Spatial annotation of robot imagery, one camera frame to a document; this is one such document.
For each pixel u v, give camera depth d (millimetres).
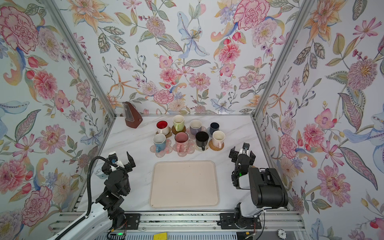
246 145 784
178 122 1037
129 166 714
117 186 588
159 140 995
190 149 1008
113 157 638
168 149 1008
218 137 981
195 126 1098
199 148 999
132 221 744
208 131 1075
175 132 1083
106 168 678
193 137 1055
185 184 863
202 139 934
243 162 689
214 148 1008
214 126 1037
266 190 452
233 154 866
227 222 735
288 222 767
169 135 1094
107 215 579
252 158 844
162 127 1085
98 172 849
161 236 686
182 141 928
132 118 1098
